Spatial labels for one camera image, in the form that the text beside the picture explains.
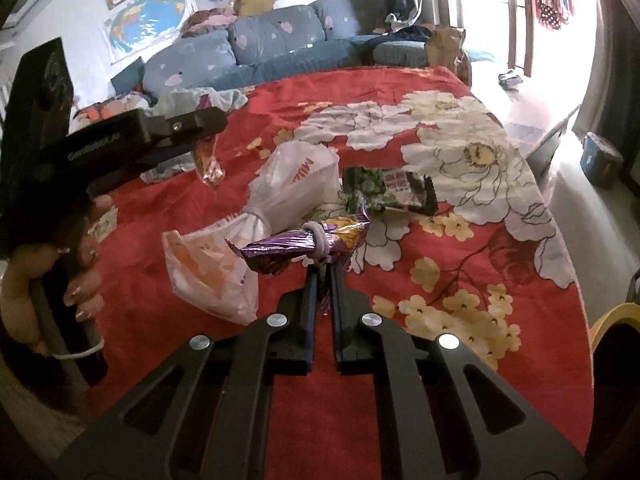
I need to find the person's left forearm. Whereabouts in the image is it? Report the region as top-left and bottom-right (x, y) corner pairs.
(0, 340), (101, 461)

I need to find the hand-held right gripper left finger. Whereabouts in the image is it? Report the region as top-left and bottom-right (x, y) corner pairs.
(55, 265), (321, 480)

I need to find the small printed packet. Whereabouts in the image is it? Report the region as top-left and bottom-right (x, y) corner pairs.
(87, 207), (119, 247)

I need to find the pink floral cushion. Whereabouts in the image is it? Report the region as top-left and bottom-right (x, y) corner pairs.
(181, 9), (239, 37)

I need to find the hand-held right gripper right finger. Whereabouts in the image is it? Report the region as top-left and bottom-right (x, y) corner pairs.
(327, 263), (586, 480)

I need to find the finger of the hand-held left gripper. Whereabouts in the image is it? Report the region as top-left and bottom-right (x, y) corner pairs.
(144, 108), (229, 157)

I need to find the green snack packet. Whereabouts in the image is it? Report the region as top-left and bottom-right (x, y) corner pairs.
(342, 166), (437, 217)

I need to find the purple snack wrapper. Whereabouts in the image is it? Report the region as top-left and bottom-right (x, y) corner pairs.
(225, 212), (374, 282)

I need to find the grey leaning board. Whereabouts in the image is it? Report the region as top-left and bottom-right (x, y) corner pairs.
(524, 105), (584, 177)

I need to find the colourful clothes pile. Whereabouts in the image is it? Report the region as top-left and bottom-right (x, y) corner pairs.
(74, 92), (152, 122)

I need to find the lavender hair tie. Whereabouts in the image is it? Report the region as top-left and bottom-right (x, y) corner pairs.
(302, 221), (332, 267)

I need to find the person's left hand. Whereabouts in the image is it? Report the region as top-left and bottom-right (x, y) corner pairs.
(0, 195), (119, 357)

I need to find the dark round pot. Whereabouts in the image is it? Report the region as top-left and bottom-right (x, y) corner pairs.
(582, 132), (625, 189)

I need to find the orange shiny snack wrapper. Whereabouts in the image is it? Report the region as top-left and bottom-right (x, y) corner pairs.
(194, 137), (227, 189)

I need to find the yellow trash bin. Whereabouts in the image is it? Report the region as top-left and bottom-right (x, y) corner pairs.
(589, 302), (640, 363)

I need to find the red floral blanket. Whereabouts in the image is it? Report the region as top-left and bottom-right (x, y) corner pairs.
(75, 64), (603, 480)

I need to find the pale green cloth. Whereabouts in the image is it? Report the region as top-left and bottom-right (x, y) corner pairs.
(145, 86), (249, 117)

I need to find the blue floral sofa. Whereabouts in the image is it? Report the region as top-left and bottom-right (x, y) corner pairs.
(110, 0), (496, 111)

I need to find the dark clothes pile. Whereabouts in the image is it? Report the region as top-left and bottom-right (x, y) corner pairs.
(372, 12), (436, 42)

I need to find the glass balcony door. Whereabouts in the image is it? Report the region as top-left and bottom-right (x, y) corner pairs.
(440, 0), (537, 79)

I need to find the white plastic bag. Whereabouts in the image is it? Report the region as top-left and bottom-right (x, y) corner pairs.
(162, 141), (342, 327)

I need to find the dark teal cushion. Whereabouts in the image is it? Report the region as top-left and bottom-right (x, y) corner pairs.
(110, 57), (147, 97)

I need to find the world map poster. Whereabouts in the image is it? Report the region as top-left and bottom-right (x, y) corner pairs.
(102, 0), (194, 64)

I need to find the yellow pillow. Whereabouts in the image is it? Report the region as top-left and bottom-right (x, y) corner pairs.
(236, 0), (277, 17)

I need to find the brown paper bag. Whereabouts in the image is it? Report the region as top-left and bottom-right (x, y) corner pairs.
(424, 26), (474, 86)

